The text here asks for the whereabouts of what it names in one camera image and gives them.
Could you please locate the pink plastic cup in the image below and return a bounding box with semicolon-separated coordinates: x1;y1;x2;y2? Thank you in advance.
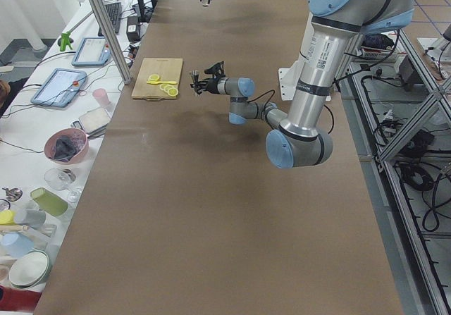
92;88;111;108

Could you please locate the near blue teach pendant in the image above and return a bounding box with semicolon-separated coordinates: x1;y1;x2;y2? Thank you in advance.
30;68;87;109

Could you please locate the lemon slice far end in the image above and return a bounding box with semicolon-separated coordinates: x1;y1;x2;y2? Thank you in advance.
148;74;160;82

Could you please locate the black keyboard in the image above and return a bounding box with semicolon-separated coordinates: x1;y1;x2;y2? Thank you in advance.
104;2;122;34

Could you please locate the far blue teach pendant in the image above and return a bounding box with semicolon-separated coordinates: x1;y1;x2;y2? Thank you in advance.
72;37;111;68

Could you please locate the blue teach pendant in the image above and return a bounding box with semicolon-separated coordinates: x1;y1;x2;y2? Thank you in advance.
30;68;87;109
72;37;111;68

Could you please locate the white digital scale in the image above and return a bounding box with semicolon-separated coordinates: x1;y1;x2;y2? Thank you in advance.
71;107;111;137

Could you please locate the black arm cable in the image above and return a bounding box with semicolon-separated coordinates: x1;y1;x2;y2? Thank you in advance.
246;89;335;135

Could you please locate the black power adapter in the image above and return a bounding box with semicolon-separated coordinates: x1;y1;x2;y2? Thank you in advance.
126;16;141;42

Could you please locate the lemon slice lower row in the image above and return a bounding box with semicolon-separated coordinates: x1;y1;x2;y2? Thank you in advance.
167;88;178;97

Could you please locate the green plastic cup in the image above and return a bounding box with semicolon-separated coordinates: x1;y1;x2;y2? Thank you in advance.
30;187;68;217

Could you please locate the yellow plastic knife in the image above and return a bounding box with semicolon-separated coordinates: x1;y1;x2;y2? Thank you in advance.
147;80;178;85

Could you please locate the clear wine glass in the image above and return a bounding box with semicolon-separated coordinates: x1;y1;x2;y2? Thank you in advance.
44;168;82;203

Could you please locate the white green bowl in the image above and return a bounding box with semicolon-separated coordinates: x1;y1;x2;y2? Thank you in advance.
8;250;51;288

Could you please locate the aluminium frame post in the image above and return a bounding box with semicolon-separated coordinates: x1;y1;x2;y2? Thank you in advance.
89;0;132;85

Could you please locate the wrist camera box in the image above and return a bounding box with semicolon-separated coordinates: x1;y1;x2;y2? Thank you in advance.
204;61;226;78

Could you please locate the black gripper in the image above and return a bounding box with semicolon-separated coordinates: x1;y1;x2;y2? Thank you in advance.
192;78;220;94

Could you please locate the light blue plastic cup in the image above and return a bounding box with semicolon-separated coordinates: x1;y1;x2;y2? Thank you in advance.
1;232;35;259

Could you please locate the steel double jigger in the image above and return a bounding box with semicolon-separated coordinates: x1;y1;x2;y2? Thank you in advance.
190;70;199;89

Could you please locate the green clamp tool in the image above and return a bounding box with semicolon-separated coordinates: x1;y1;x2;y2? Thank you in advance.
58;32;73;52

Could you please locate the pink bowl with cloth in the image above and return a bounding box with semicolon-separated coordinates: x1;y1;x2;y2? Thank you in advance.
44;128;89;165

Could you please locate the wooden cutting board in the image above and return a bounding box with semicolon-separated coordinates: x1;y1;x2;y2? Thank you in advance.
131;58;183;101

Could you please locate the grey plastic cup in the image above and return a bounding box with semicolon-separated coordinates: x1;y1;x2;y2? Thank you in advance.
13;209;46;229

